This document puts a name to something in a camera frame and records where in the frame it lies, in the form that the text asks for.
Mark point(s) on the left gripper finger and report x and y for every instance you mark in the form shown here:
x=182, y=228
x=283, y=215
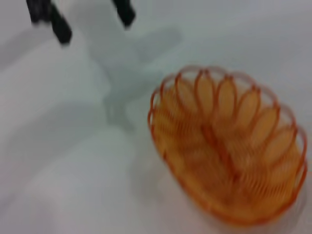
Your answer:
x=125, y=14
x=61, y=29

